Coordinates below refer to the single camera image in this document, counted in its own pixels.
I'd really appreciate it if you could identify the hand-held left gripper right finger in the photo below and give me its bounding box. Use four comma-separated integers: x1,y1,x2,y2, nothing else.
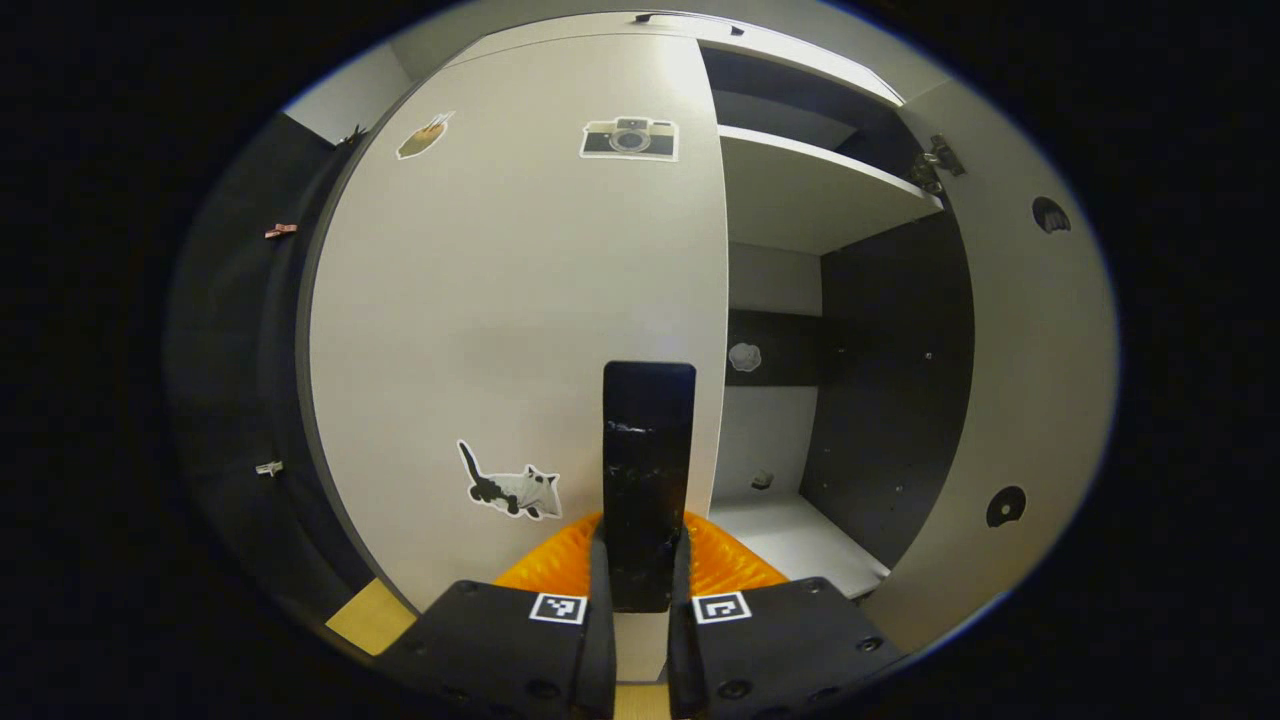
668,512,901,720

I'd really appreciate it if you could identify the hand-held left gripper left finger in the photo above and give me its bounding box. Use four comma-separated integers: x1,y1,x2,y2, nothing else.
375,512,616,720

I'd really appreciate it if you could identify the black door handle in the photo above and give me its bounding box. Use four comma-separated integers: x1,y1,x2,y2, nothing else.
602,361,697,613

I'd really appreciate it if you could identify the beige double-door shoe cabinet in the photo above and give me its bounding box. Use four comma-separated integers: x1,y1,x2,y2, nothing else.
300,10,976,691

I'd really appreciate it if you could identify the cabinet door with camera sticker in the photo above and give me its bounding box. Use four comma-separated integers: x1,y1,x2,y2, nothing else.
308,33,731,681

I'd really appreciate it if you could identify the cabinet door with headphones sticker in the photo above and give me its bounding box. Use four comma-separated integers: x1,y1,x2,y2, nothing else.
860,78,1119,656

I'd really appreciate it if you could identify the white cabinet shelf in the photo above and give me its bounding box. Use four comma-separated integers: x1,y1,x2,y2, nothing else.
708,493,891,601
718,125,946,256

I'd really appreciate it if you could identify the metal door hinge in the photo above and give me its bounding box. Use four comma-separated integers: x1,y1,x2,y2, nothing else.
907,134,967,197

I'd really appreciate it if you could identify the beige cabinet drawer front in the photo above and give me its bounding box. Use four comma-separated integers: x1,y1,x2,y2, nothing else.
445,12,906,106

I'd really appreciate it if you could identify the black backdrop cloth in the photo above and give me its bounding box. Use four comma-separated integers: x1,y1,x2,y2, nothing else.
165,110,401,621

